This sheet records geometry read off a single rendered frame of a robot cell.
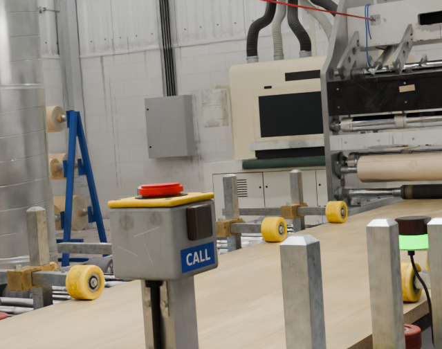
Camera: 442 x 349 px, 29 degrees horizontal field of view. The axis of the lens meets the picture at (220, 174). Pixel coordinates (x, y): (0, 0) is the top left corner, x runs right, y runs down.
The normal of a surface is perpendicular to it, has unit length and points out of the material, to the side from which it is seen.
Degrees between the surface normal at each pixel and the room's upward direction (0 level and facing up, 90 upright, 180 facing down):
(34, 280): 90
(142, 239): 90
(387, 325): 90
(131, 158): 90
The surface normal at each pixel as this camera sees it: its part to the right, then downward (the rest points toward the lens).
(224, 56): -0.45, 0.07
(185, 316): 0.84, -0.03
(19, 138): 0.49, 0.01
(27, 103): 0.70, -0.01
